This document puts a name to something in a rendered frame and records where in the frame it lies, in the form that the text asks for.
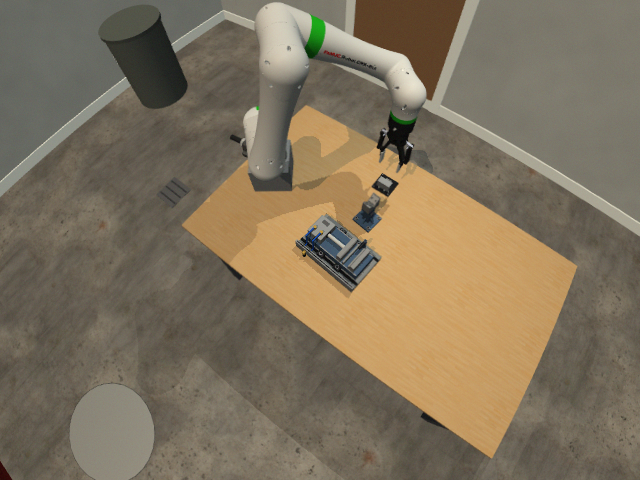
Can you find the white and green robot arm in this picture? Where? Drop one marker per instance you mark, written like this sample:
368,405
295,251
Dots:
284,63

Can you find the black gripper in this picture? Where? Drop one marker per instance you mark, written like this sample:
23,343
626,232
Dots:
398,141

